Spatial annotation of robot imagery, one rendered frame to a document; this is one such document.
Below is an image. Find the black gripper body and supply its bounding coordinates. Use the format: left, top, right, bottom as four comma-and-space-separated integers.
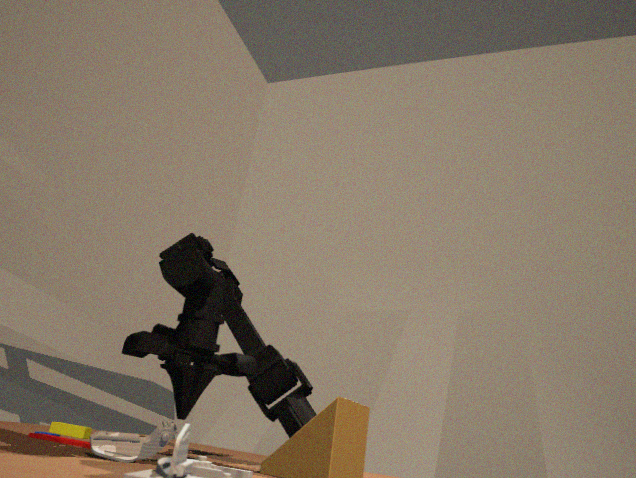
122, 304, 257, 377

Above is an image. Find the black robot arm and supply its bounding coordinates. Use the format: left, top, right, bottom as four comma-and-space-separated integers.
159, 233, 317, 438

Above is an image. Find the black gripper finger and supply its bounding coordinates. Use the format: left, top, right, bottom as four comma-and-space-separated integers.
181, 368, 223, 420
160, 362, 196, 419

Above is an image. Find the red curved bar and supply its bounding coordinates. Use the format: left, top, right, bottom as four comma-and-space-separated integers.
29, 433, 91, 449

